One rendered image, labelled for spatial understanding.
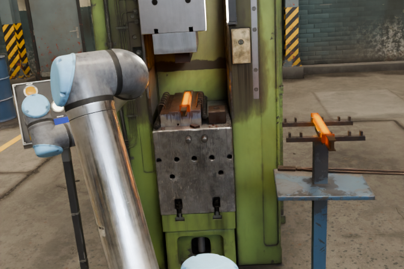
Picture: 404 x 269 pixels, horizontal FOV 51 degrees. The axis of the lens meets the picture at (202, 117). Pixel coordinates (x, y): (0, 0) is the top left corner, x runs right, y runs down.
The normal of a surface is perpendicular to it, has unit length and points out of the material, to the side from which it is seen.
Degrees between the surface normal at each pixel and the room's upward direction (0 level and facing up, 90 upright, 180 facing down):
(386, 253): 0
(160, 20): 90
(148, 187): 90
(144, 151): 90
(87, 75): 71
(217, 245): 90
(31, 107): 55
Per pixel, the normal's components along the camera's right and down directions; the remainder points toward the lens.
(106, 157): 0.30, -0.13
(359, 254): -0.06, -0.96
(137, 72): 0.88, 0.07
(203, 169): -0.01, 0.28
